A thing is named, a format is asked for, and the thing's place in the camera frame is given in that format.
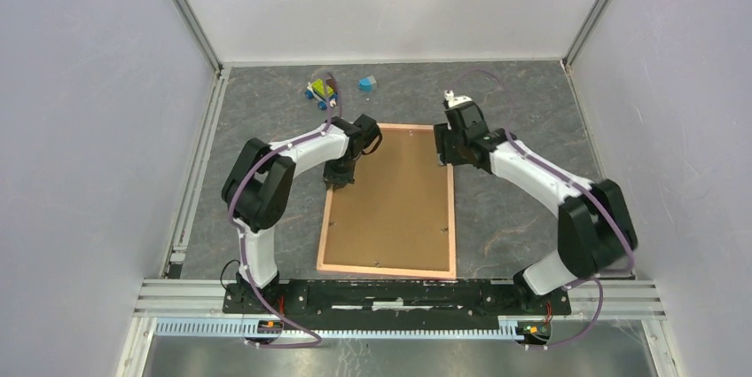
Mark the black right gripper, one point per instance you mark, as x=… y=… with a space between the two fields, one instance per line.
x=443 y=134

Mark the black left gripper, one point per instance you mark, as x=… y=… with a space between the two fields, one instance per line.
x=335 y=180

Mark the brown cardboard backing board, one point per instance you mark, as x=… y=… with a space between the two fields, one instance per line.
x=393 y=204

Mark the pink wooden picture frame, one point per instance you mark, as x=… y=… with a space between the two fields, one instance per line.
x=382 y=271

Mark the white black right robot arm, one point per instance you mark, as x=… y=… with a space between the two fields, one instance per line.
x=594 y=227

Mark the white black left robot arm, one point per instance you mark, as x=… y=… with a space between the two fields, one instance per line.
x=258 y=188

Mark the blue grey toy block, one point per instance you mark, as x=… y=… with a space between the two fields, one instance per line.
x=367 y=84

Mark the blue green toy car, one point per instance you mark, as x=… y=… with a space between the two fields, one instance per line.
x=318 y=90

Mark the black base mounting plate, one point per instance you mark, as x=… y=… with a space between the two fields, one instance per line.
x=408 y=304

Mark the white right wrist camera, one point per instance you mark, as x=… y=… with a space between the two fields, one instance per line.
x=451 y=99

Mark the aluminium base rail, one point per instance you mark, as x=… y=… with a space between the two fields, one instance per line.
x=183 y=307

